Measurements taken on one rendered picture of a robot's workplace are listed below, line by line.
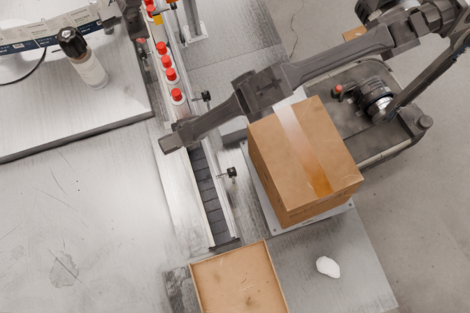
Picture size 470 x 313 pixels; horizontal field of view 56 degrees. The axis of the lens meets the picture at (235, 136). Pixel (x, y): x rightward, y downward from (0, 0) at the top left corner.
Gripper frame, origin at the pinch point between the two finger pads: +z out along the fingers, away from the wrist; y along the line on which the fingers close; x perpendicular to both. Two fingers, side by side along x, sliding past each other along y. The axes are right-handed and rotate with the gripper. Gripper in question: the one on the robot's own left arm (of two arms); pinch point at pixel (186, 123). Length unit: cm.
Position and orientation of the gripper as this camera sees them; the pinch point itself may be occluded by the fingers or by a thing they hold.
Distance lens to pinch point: 155.3
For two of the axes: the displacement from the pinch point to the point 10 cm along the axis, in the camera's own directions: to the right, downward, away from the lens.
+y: -9.5, 3.1, -0.9
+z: -1.7, -2.4, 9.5
